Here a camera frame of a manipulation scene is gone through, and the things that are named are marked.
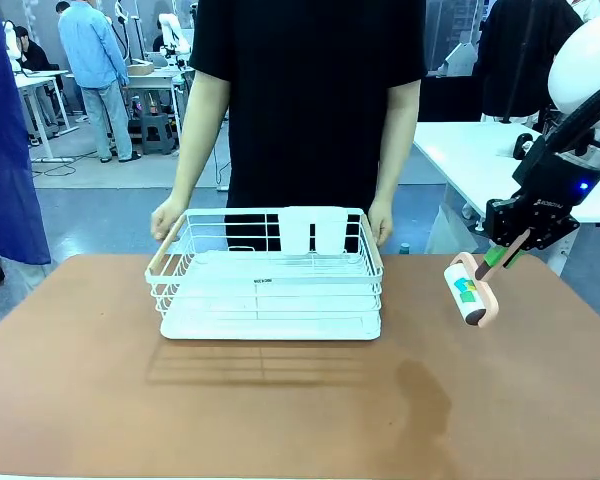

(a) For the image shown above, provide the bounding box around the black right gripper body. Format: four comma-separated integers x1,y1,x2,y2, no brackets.
512,142,599,226

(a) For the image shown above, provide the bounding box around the pink lint roller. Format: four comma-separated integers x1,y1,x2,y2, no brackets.
442,228,532,331

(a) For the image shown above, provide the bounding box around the white wire dish rack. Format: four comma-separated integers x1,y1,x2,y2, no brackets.
144,207,385,324

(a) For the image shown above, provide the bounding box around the person's left forearm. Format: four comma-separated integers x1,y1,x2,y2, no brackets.
372,79,424,204

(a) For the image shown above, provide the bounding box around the person's right forearm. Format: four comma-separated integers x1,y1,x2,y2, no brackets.
169,69,231,206

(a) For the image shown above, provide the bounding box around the person's left hand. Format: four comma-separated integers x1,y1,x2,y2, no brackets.
367,198,395,247

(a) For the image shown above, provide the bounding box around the person's right hand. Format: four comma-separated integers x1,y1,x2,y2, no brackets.
150,195,189,243

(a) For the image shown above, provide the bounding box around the white bag under table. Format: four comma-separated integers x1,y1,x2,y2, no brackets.
424,199,486,256

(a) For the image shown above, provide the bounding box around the large white table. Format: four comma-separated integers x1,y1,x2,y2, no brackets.
413,119,600,274

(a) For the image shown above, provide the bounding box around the white house-shaped box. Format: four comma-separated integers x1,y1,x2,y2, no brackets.
437,42,479,77

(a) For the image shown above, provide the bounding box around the white cutlery holder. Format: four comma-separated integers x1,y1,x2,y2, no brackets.
278,205,350,255

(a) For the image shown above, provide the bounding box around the person in black t-shirt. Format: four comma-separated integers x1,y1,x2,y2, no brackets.
188,0,429,254

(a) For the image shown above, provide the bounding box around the white drip tray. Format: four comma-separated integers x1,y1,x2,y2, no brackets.
159,254,383,342

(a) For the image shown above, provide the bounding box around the grey plastic stool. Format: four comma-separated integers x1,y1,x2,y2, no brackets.
139,113,175,156

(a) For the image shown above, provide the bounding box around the white desk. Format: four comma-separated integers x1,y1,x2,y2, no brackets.
13,69,79,164
64,67,191,151

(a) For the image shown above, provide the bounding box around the person in light blue shirt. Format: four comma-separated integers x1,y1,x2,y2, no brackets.
55,0,142,164

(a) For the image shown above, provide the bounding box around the seated person in black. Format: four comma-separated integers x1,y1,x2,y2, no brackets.
14,25,56,74

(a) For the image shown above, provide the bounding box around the person in blue garment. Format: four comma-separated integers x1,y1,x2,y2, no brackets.
0,0,52,292

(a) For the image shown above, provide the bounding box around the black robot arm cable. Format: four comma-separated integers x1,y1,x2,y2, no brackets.
542,74,600,151

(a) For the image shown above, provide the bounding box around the black floor cable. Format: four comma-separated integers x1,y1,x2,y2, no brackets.
29,149,104,179

